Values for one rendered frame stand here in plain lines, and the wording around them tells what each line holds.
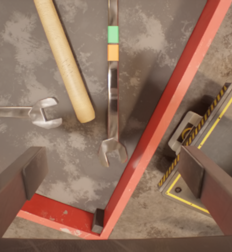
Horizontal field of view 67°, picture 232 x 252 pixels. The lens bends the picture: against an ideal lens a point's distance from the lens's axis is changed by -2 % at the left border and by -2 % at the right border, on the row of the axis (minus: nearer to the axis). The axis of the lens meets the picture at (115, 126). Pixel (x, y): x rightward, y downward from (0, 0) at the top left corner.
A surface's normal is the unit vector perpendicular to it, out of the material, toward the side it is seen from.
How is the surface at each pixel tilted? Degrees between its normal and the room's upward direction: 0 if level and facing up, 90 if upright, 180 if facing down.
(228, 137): 0
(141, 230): 0
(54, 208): 90
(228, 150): 0
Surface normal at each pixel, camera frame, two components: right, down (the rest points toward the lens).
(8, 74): 0.01, 0.27
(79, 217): 0.40, -0.88
